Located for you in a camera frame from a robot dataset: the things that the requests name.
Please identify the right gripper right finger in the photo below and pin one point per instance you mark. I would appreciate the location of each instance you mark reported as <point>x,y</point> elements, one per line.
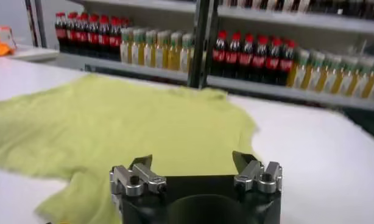
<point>260,178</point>

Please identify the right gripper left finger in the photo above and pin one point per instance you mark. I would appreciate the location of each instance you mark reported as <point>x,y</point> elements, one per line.
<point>135,179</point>

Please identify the yellow-green t-shirt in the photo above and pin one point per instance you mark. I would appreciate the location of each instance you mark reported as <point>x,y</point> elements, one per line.
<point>114,128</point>

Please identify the red cap cola bottle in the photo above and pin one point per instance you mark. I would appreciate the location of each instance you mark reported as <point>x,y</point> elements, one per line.
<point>272,63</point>
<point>219,55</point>
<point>232,57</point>
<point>103,39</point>
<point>93,38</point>
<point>245,59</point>
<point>259,61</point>
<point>114,41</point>
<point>83,36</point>
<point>72,34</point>
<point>286,64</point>
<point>61,33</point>

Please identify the drinks display shelf rack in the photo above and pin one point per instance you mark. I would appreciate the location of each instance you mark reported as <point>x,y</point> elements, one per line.
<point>205,45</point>

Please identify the white side table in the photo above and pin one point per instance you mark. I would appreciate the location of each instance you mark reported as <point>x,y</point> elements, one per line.
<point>34,53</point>

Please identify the orange and white box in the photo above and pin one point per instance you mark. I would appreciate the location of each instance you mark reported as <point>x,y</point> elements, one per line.
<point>5,35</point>

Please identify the black slanted frame bar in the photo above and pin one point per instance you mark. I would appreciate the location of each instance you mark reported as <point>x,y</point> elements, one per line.
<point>40,24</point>

